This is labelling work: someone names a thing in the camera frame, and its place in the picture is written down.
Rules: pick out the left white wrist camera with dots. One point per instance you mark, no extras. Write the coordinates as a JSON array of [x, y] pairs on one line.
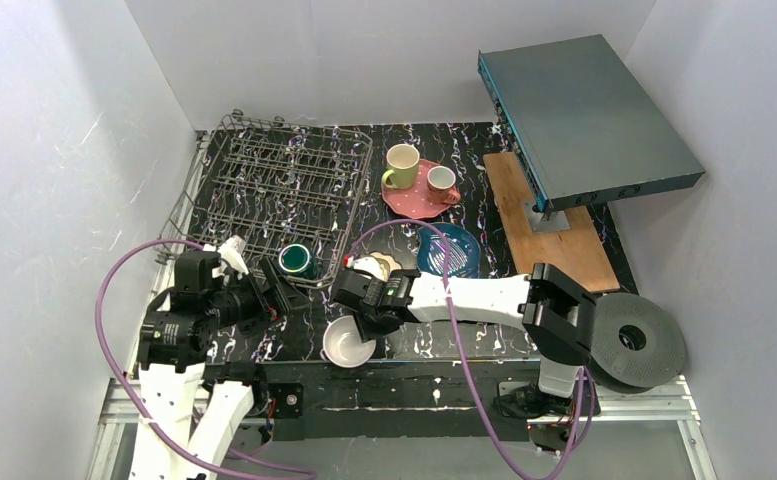
[[231, 251]]

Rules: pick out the grey wire dish rack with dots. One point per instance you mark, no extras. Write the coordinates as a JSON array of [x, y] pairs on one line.
[[274, 184]]

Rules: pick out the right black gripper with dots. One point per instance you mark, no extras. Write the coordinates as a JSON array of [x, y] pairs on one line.
[[346, 292]]

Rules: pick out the light green mug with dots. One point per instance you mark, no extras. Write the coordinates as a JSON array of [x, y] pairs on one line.
[[402, 162]]

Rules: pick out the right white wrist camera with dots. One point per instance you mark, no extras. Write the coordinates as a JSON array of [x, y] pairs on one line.
[[364, 264]]

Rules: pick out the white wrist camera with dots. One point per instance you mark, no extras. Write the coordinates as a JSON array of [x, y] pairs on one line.
[[231, 251], [364, 264]]

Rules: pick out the white bowl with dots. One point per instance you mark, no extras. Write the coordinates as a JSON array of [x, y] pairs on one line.
[[343, 346]]

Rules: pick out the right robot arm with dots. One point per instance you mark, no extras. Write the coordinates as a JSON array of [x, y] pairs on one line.
[[555, 311]]

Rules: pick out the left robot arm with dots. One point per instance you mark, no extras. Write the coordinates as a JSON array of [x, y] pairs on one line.
[[196, 408]]

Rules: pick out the teal metal case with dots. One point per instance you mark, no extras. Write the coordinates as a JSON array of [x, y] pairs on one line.
[[581, 126]]

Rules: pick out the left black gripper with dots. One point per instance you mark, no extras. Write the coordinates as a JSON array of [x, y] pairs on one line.
[[264, 290]]

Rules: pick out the wooden board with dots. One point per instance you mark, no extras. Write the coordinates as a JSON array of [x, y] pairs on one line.
[[569, 241]]

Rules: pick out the dark green cup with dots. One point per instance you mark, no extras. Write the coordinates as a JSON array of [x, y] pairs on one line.
[[298, 261]]

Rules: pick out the pink dotted plate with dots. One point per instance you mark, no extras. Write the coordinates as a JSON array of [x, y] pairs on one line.
[[414, 202]]

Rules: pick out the pink small cup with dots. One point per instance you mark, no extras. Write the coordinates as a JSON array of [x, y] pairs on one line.
[[441, 183]]

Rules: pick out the blue leaf-shaped plate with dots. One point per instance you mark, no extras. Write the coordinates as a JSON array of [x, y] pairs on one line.
[[445, 244]]

